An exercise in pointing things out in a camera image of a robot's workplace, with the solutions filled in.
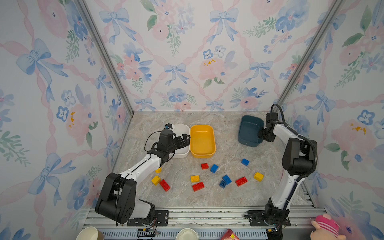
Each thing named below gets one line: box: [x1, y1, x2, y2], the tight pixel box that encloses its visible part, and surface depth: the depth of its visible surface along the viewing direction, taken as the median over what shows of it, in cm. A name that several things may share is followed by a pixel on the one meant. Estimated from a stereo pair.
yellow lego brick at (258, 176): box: [253, 172, 264, 182], surface depth 87 cm
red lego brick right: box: [235, 176, 248, 187], surface depth 87 cm
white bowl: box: [175, 228, 200, 240], surface depth 72 cm
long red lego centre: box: [192, 181, 205, 192], surface depth 85 cm
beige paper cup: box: [75, 226, 104, 240], surface depth 65 cm
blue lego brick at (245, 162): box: [241, 158, 250, 167], surface depth 95 cm
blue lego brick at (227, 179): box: [222, 174, 232, 185], surface depth 87 cm
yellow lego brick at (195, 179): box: [190, 175, 200, 183], surface depth 88 cm
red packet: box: [219, 228, 240, 240], surface depth 68 cm
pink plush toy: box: [310, 213, 347, 240], surface depth 68 cm
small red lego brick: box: [201, 163, 209, 170], surface depth 94 cm
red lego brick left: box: [159, 179, 171, 192], surface depth 85 cm
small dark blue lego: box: [219, 180, 227, 189], surface depth 85 cm
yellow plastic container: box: [190, 124, 216, 159], surface depth 105 cm
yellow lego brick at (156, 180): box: [151, 175, 161, 186], surface depth 85 cm
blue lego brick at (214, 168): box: [210, 164, 219, 174], surface depth 92 cm
